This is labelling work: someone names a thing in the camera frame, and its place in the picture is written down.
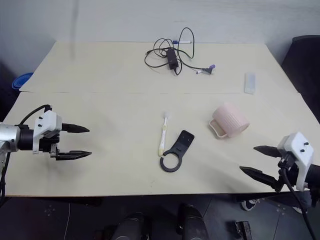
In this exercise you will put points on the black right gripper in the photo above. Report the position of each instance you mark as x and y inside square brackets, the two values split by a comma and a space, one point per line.
[283, 172]

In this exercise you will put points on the white marker pen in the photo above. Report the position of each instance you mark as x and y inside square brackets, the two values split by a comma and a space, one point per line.
[183, 42]

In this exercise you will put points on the translucent white flat case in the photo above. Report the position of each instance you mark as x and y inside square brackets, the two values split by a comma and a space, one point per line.
[250, 83]

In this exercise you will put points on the black chair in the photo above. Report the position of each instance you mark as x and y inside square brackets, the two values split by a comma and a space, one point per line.
[303, 65]

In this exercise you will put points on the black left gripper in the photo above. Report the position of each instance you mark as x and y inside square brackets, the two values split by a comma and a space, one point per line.
[48, 142]

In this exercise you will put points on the dark rounded robot leg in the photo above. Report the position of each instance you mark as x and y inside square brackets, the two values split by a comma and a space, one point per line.
[128, 227]
[192, 222]

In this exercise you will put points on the black white sneaker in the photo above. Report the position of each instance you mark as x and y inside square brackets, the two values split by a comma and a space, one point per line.
[250, 203]

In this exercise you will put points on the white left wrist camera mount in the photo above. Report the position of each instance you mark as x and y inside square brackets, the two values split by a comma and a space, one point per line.
[45, 122]

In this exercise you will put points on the white yellow toothbrush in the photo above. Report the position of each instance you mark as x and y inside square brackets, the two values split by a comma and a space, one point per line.
[163, 137]

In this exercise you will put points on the black box on floor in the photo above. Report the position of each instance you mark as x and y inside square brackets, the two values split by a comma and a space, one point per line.
[243, 228]

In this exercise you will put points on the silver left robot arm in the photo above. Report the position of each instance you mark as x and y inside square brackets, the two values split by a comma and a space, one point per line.
[7, 137]

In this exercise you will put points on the blue round basin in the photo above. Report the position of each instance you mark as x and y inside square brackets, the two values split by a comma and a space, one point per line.
[20, 81]

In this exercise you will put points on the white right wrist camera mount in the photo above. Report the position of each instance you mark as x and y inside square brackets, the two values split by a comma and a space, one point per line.
[298, 155]

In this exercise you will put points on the pink ribbed plastic cup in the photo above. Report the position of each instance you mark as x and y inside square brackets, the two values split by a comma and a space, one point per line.
[228, 120]

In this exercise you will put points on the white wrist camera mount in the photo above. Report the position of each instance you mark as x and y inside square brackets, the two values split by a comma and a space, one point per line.
[298, 155]
[45, 122]

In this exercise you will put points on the purple tipped connector plug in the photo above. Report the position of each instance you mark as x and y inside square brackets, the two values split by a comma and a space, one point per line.
[207, 69]

